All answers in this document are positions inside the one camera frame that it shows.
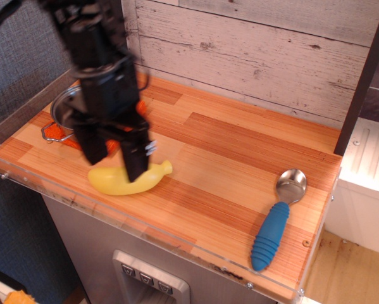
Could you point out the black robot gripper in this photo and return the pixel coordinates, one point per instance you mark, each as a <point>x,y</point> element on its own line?
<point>110,94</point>

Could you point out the yellow plastic banana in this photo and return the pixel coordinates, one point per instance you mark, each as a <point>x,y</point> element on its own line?
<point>114,181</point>

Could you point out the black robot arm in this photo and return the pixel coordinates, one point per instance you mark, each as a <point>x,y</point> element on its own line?
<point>94,35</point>

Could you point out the stainless steel pot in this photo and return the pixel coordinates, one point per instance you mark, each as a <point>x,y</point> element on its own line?
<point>61,110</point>

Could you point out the orange cloth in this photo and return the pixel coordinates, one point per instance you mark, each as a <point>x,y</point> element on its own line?
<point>53,132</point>

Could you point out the silver toy fridge cabinet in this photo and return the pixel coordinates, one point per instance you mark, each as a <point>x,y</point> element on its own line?
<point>90,243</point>

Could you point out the grey dispenser button panel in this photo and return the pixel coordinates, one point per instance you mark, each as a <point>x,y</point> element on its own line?
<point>141,282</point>

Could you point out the orange object bottom left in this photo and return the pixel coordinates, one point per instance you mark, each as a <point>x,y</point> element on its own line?
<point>18,297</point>

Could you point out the blue handled metal spoon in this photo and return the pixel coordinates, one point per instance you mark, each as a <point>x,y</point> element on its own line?
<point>290,188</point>

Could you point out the dark right post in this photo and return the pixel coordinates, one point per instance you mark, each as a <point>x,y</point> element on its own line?
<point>357,102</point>

